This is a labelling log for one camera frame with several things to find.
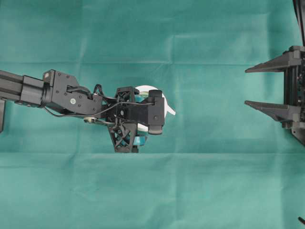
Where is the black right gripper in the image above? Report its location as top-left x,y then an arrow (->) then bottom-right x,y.
244,46 -> 305,143

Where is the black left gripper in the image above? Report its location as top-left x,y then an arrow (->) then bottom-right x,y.
103,86 -> 139,153

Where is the white duct tape roll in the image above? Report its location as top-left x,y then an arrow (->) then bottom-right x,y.
135,85 -> 176,132

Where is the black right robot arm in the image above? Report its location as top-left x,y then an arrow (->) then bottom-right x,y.
244,0 -> 305,145

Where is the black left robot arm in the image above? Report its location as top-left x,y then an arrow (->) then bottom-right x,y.
0,69 -> 152,153

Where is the green table cloth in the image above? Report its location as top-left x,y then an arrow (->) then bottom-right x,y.
0,0 -> 305,229

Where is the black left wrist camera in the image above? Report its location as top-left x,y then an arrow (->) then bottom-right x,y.
148,90 -> 165,135

